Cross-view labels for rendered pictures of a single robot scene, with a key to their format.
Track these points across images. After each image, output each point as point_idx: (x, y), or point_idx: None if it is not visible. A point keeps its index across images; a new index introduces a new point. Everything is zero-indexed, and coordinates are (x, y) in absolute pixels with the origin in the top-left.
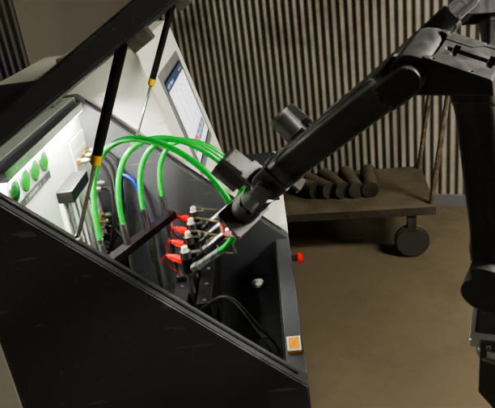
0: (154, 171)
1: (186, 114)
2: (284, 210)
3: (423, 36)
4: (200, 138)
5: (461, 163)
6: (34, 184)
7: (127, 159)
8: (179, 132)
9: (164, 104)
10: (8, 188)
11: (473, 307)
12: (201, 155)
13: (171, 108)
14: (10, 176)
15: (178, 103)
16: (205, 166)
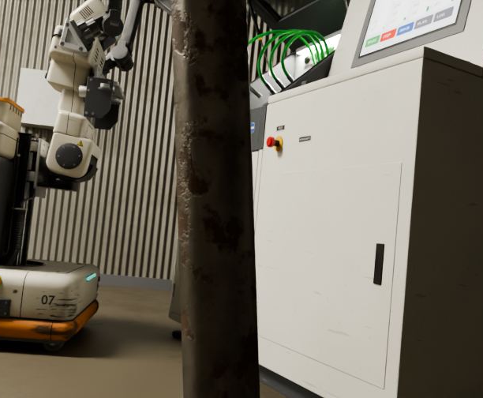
0: None
1: (393, 10)
2: (283, 91)
3: None
4: (402, 34)
5: (139, 20)
6: (320, 59)
7: (313, 46)
8: (355, 28)
9: (357, 7)
10: (305, 57)
11: (128, 70)
12: (376, 50)
13: (365, 9)
14: (297, 50)
15: (387, 1)
16: (368, 61)
